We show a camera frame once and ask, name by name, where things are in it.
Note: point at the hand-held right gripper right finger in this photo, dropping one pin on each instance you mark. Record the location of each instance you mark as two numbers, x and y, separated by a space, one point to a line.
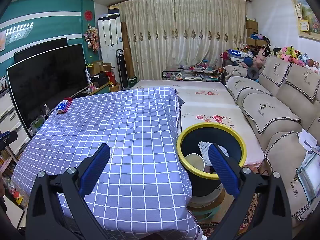
222 172

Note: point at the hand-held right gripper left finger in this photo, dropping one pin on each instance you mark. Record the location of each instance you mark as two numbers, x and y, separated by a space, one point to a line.
96 168

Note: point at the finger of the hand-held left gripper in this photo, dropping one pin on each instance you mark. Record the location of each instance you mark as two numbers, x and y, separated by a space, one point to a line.
8 140

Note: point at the white scrub brush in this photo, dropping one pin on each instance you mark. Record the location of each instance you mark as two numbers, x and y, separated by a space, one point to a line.
203 150

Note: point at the white paper cup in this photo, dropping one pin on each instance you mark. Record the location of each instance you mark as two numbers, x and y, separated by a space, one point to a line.
195 161

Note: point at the black yellow-rimmed trash bin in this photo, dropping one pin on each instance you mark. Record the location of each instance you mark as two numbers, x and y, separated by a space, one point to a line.
197 137

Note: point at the white plastic drawer unit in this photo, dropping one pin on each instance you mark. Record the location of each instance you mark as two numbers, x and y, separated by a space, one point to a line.
7 110

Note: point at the green and wooden stool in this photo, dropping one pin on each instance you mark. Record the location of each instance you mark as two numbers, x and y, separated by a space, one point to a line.
205 205

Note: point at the patterned rug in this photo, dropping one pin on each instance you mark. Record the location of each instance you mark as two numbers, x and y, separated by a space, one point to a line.
250 205

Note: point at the clear water bottle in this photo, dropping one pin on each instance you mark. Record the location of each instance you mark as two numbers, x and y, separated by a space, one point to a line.
46 110

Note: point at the blue and red tissue pack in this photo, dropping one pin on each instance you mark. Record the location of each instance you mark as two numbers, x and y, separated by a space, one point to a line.
62 106

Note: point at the large black television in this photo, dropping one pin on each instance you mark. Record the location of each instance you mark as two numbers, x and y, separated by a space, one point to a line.
45 85

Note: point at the beige sofa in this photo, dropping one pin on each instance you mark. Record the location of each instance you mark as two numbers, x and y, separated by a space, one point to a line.
262 110

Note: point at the pile of papers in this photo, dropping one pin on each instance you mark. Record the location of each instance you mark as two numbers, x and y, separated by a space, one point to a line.
308 175

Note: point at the white slim box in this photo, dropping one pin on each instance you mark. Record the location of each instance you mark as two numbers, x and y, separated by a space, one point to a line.
88 77

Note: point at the red box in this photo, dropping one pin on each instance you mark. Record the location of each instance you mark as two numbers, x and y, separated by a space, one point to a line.
110 78

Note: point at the green box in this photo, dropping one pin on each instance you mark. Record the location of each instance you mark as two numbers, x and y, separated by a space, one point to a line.
132 82

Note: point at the open cardboard boxes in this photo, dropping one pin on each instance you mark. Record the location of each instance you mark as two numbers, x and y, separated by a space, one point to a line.
100 67

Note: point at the cluttered glass coffee table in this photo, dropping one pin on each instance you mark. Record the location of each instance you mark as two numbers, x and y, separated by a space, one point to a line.
190 76

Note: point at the black round cushion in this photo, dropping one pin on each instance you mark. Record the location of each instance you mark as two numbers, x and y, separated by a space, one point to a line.
253 73

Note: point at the black tower fan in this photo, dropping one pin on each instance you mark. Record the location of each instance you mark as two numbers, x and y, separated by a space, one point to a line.
121 67

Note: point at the blue star plush toy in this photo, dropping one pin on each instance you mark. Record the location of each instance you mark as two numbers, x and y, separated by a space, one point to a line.
236 55

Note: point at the hanging flower decoration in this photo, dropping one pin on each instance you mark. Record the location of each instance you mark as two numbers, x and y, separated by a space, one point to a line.
91 37

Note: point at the white standing air conditioner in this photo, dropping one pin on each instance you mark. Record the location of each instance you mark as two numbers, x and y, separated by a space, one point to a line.
110 35

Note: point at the pile of plush toys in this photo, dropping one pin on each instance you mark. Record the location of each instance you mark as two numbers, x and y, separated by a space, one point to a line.
287 53

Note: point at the stack of cardboard boxes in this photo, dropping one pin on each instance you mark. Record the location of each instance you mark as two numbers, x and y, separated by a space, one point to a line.
251 26

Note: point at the beige embroidered curtain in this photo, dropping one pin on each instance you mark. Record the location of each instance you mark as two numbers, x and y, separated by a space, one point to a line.
175 30

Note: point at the dark box on air conditioner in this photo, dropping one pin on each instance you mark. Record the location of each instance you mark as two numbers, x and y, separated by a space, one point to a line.
113 11

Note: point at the framed landscape painting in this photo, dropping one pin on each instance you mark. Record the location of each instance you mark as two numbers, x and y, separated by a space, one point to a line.
306 7

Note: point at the wall photos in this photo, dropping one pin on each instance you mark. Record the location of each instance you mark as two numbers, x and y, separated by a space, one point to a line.
2 83

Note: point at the black wall-mounted screen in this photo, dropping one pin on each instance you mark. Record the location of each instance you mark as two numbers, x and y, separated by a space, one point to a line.
37 48

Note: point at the pink wall picture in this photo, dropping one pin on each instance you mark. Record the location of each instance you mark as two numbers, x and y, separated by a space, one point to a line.
2 41

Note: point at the clear crystal wall ornament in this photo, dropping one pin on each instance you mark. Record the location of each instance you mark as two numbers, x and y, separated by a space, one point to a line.
20 32

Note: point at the red round wall sticker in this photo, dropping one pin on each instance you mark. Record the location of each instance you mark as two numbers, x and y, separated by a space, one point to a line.
88 15

